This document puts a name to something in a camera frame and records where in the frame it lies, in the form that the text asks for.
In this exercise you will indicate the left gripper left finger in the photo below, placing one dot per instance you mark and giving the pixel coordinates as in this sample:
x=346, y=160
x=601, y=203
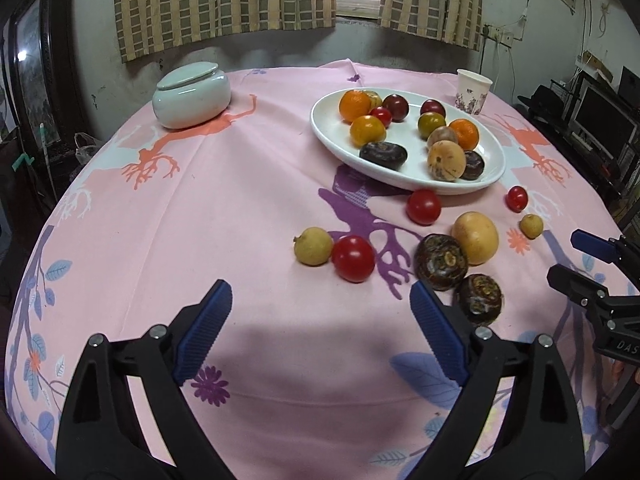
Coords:
x=100, y=437

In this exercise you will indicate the white lidded ceramic jar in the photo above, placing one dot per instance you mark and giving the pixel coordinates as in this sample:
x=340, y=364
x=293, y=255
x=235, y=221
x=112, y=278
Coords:
x=190, y=95

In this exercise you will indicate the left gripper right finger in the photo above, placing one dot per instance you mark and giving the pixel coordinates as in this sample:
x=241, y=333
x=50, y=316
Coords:
x=540, y=436

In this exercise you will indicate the white oval plate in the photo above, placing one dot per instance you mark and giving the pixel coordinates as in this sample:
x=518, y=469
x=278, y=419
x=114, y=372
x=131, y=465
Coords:
x=330, y=129

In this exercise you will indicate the small yellow longan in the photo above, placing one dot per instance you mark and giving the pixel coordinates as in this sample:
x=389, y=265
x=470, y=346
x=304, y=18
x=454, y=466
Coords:
x=532, y=226

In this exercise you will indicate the large orange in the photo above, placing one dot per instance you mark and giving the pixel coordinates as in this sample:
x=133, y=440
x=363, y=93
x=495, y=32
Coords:
x=354, y=104

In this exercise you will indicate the striped tan passion fruit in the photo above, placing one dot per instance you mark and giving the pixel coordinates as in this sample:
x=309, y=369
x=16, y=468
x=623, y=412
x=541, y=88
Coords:
x=446, y=161

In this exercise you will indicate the dark red plum right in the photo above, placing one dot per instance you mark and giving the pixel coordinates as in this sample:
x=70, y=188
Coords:
x=433, y=106

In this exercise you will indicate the pink patterned tablecloth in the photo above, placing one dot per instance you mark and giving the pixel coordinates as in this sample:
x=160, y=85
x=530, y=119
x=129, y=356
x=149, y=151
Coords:
x=312, y=377

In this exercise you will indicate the speckled brown round fruit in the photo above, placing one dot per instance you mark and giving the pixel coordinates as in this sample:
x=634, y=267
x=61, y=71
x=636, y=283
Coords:
x=442, y=133

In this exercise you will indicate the dark chestnut on plate right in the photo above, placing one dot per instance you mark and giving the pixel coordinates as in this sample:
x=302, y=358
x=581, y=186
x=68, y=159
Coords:
x=474, y=166

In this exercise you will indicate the red cherry tomato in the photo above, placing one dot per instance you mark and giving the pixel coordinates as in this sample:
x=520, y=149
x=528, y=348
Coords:
x=423, y=207
x=517, y=199

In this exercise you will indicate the small red tomato on plate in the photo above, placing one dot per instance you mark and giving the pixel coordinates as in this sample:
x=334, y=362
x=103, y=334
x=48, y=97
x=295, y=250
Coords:
x=383, y=115

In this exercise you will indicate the dark water chestnut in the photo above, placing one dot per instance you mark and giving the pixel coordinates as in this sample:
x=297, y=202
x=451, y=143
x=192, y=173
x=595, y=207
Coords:
x=480, y=299
x=440, y=261

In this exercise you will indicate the black monitor on rack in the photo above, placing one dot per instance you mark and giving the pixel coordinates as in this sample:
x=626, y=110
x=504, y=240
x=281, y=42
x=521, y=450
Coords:
x=604, y=123

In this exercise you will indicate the yellow green tomato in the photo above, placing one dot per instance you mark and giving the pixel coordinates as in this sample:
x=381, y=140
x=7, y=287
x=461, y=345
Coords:
x=428, y=122

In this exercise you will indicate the dark chestnut on plate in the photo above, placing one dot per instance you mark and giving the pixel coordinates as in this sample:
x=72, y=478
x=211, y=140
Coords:
x=474, y=166
x=385, y=154

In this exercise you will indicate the yellow orange tomato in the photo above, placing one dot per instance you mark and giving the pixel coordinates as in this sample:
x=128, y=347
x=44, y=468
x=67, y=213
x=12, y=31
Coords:
x=366, y=129

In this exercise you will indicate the yellow green fruit on plate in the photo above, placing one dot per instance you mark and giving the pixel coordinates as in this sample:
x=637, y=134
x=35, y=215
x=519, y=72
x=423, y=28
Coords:
x=375, y=99

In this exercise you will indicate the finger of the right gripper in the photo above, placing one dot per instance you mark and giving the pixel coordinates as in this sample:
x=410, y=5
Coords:
x=577, y=287
x=619, y=251

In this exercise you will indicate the small orange tangerine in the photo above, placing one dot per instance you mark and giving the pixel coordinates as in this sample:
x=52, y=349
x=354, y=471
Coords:
x=468, y=134

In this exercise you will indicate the left checkered curtain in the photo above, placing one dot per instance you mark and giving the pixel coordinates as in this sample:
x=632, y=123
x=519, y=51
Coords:
x=145, y=27

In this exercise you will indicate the large tan round fruit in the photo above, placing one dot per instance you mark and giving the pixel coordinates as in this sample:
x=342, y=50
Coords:
x=477, y=235

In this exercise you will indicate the pale yellow longan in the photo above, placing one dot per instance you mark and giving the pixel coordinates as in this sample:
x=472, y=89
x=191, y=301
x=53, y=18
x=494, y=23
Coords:
x=313, y=246

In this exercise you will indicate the dark red plum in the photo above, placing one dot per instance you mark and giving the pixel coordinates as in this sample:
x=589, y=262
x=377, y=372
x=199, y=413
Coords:
x=398, y=107
x=433, y=106

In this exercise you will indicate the floral paper cup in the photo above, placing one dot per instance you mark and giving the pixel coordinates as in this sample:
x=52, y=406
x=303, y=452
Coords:
x=472, y=91

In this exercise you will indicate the dark red plum left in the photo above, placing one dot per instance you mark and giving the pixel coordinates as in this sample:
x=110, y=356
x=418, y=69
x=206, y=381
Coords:
x=398, y=107

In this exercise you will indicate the dark chestnut on plate left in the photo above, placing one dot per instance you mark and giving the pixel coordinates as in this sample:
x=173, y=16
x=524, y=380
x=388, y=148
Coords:
x=385, y=154

